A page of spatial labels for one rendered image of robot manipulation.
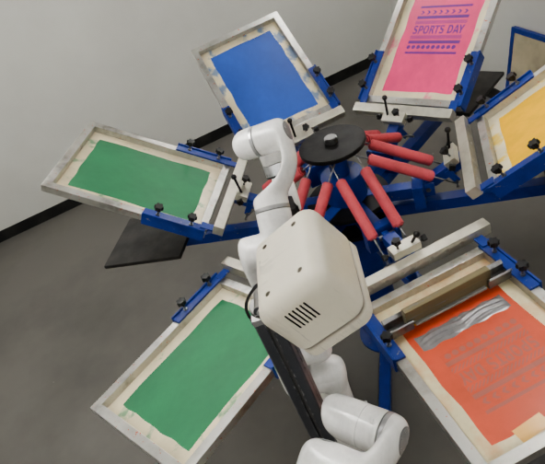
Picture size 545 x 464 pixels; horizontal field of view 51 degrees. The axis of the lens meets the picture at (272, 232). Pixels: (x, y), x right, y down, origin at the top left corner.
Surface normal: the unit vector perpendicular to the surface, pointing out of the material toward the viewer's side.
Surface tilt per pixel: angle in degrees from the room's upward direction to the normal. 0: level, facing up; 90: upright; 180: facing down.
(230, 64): 32
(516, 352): 0
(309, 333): 90
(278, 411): 0
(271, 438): 0
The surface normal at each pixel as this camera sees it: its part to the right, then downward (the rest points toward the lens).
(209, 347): -0.31, -0.75
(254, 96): -0.08, -0.37
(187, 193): 0.24, -0.70
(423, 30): -0.58, -0.30
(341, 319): 0.05, 0.61
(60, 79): 0.33, 0.50
